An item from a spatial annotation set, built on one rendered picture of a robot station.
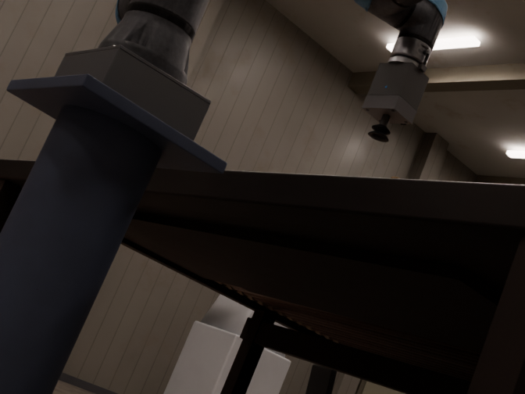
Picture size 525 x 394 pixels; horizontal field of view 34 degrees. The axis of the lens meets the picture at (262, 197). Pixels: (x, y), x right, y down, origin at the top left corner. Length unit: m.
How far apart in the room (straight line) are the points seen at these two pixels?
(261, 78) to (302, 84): 0.64
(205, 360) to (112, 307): 1.85
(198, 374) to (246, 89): 3.67
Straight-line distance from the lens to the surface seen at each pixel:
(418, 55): 1.75
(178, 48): 1.37
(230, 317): 7.79
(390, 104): 1.69
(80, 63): 1.38
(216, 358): 7.63
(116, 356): 9.40
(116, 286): 9.23
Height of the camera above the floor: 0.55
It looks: 13 degrees up
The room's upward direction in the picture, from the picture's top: 23 degrees clockwise
